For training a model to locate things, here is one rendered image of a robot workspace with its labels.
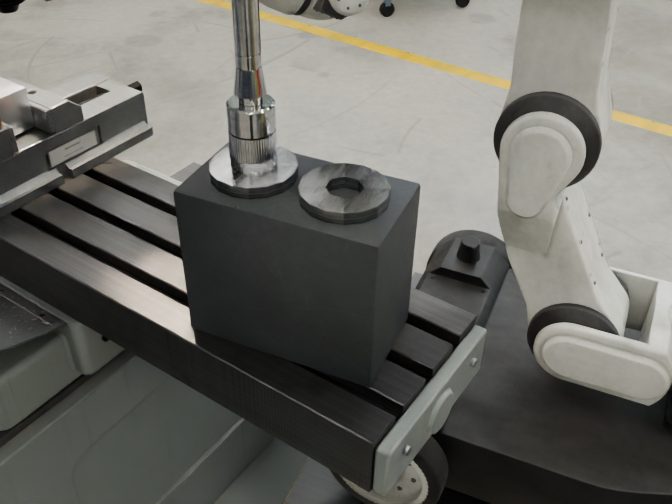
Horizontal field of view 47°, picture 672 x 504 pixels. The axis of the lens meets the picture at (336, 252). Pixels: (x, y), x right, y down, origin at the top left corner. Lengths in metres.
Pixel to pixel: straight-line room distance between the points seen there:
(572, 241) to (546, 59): 0.28
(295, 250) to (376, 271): 0.08
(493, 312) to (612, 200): 1.54
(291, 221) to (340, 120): 2.55
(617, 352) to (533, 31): 0.49
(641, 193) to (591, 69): 2.00
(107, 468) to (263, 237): 0.65
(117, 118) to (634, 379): 0.87
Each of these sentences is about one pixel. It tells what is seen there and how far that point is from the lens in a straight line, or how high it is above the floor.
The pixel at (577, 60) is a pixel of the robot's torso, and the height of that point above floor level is 1.13.
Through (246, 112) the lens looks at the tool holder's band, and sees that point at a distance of 0.73.
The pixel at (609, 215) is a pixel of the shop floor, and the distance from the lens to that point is 2.86.
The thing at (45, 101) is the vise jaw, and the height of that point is 1.04.
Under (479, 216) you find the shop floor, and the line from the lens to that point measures 2.72.
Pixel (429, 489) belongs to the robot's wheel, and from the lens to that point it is 1.26.
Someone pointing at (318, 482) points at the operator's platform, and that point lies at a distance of 1.39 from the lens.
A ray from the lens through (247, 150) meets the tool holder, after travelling 0.75.
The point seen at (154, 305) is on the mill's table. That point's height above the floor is 0.93.
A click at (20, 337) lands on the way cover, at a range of 1.02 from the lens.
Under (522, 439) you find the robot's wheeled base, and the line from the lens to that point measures 1.27.
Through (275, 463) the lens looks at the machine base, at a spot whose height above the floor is 0.20.
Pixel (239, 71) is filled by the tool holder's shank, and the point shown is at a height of 1.23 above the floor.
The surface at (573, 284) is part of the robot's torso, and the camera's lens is 1.22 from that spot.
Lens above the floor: 1.53
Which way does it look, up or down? 38 degrees down
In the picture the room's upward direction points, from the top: 1 degrees clockwise
